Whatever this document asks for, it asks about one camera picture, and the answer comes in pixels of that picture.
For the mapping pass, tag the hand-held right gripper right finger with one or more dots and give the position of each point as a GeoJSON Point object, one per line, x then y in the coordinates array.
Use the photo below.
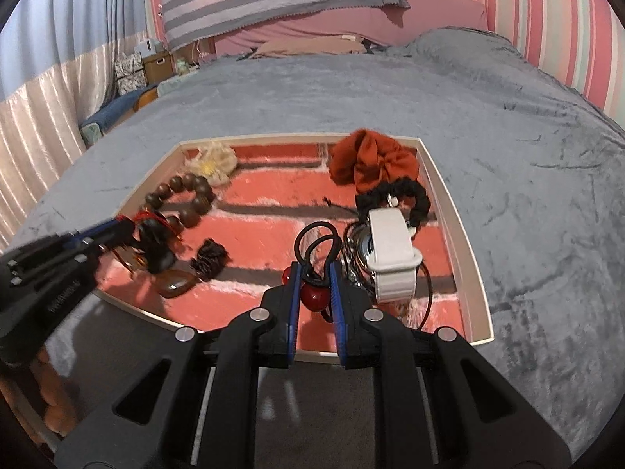
{"type": "Point", "coordinates": [338, 312]}

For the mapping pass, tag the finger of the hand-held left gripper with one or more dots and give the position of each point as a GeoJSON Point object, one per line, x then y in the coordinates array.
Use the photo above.
{"type": "Point", "coordinates": [117, 244]}
{"type": "Point", "coordinates": [105, 228]}

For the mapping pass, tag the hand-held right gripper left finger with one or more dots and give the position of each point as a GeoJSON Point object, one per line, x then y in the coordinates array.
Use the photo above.
{"type": "Point", "coordinates": [294, 312]}

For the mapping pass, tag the silver metal bangle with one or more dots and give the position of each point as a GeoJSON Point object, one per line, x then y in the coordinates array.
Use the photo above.
{"type": "Point", "coordinates": [364, 249]}

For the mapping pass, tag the beige tray with red lining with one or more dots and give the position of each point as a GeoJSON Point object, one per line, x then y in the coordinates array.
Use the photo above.
{"type": "Point", "coordinates": [263, 242]}

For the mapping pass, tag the amber pendant with dark tassel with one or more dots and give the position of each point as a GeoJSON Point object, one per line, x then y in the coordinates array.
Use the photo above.
{"type": "Point", "coordinates": [210, 259]}

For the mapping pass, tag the black scrunchie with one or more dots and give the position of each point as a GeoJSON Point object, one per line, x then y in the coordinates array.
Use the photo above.
{"type": "Point", "coordinates": [420, 205]}

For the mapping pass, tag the person's left hand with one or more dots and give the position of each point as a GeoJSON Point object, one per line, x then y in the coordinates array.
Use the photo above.
{"type": "Point", "coordinates": [53, 400]}

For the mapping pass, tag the blue cloth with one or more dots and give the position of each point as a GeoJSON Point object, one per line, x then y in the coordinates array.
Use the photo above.
{"type": "Point", "coordinates": [114, 110]}

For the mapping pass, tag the beige flower scrunchie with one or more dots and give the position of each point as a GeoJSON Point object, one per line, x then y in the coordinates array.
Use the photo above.
{"type": "Point", "coordinates": [215, 161]}

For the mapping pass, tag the patterned fabric bag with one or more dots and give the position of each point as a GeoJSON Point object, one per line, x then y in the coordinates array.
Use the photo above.
{"type": "Point", "coordinates": [129, 75]}

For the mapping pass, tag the rust orange scrunchie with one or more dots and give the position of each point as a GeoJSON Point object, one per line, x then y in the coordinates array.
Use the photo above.
{"type": "Point", "coordinates": [376, 161]}

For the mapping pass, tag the cardboard box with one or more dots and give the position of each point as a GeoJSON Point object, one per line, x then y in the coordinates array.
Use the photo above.
{"type": "Point", "coordinates": [158, 68]}

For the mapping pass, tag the small green figurine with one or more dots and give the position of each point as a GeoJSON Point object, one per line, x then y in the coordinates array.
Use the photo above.
{"type": "Point", "coordinates": [183, 67]}

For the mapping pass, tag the white box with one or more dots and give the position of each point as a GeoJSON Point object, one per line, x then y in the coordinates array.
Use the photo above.
{"type": "Point", "coordinates": [149, 48]}

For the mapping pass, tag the sheer curtain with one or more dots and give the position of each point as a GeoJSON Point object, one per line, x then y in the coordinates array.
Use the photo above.
{"type": "Point", "coordinates": [49, 34]}

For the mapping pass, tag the grey plush blanket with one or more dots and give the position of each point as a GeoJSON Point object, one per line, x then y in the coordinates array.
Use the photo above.
{"type": "Point", "coordinates": [527, 180]}

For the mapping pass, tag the brown pillow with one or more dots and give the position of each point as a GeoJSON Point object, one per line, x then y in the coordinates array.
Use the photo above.
{"type": "Point", "coordinates": [302, 48]}

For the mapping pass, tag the pink bed headboard cover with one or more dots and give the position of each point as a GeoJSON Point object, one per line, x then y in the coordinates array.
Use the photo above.
{"type": "Point", "coordinates": [439, 10]}

